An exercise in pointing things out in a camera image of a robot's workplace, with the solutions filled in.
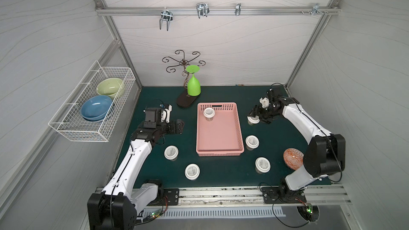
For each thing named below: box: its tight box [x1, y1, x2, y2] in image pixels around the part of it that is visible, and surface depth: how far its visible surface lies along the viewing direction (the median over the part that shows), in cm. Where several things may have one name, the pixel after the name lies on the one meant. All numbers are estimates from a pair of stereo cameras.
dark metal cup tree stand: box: [161, 49, 206, 108], surface depth 93 cm
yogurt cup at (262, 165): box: [255, 156, 272, 175], surface depth 78 cm
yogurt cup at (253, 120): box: [247, 115, 261, 126], surface depth 86 cm
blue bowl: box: [80, 95, 113, 122], surface depth 64 cm
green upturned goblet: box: [185, 64, 201, 97], surface depth 90 cm
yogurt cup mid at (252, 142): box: [244, 134, 260, 151], surface depth 87 cm
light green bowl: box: [96, 77, 124, 101], surface depth 74 cm
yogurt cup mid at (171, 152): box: [164, 144, 179, 162], surface depth 83 cm
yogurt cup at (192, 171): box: [184, 163, 201, 181], surface depth 76 cm
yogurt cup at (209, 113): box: [203, 107, 216, 122], surface depth 98 cm
